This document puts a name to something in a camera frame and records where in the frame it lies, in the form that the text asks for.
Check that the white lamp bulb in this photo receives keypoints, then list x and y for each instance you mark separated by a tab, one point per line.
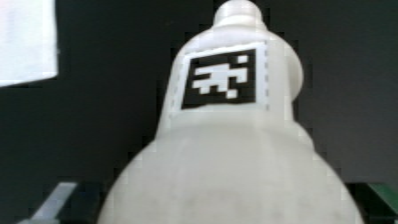
230	170

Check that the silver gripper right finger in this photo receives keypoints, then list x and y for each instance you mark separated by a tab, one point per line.
382	212

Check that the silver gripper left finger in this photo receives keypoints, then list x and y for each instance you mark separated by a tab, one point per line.
45	215

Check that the white U-shaped fence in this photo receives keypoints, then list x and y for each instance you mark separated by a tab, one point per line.
27	41

